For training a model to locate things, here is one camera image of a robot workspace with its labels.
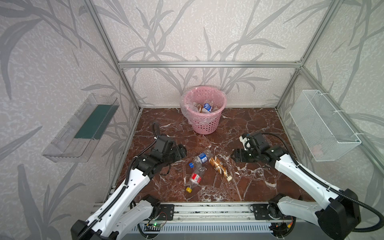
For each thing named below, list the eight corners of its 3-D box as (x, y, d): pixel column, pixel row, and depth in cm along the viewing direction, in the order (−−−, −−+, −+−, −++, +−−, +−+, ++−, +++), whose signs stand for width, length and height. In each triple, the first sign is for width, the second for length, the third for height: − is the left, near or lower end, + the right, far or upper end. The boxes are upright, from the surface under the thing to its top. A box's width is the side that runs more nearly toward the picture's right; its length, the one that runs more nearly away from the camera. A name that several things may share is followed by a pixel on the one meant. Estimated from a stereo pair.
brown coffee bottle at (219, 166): (208, 164, 92) (208, 160, 88) (212, 159, 94) (212, 155, 90) (229, 182, 85) (230, 179, 81) (233, 176, 87) (235, 173, 83)
